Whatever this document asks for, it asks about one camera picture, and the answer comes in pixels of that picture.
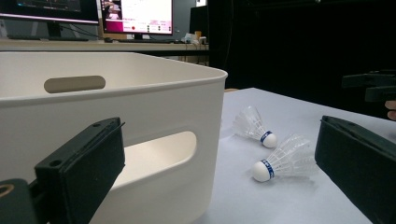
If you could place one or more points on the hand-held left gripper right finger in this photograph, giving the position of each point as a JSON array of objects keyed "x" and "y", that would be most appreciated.
[{"x": 358, "y": 165}]

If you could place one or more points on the white plastic storage bin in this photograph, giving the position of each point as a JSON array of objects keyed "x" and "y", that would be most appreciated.
[{"x": 174, "y": 102}]

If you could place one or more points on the wooden table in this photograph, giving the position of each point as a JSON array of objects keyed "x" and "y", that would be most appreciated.
[{"x": 231, "y": 90}]

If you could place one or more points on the white table sheet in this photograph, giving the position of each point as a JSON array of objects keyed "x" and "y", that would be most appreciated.
[{"x": 249, "y": 205}]

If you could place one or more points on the computer monitor with pink screen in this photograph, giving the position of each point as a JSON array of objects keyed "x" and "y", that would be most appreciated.
[{"x": 146, "y": 15}]

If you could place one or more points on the small clutter on desk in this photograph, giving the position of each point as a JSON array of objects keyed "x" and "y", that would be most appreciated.
[{"x": 194, "y": 38}]

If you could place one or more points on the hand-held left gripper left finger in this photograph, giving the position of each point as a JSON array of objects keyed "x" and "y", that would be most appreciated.
[{"x": 84, "y": 161}]

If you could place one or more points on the black keyboard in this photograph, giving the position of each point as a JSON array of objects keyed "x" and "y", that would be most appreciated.
[{"x": 146, "y": 40}]

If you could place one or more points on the beige wooden desk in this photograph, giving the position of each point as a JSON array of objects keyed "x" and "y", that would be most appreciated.
[{"x": 93, "y": 46}]

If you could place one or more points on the black computer monitor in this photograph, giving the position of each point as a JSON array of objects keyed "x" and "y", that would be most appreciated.
[{"x": 46, "y": 9}]

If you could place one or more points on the black curtain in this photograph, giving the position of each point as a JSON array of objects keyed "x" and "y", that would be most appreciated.
[{"x": 295, "y": 46}]

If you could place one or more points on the white plastic shuttlecock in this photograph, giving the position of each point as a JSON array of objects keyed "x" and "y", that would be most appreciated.
[
  {"x": 268, "y": 139},
  {"x": 261, "y": 171}
]

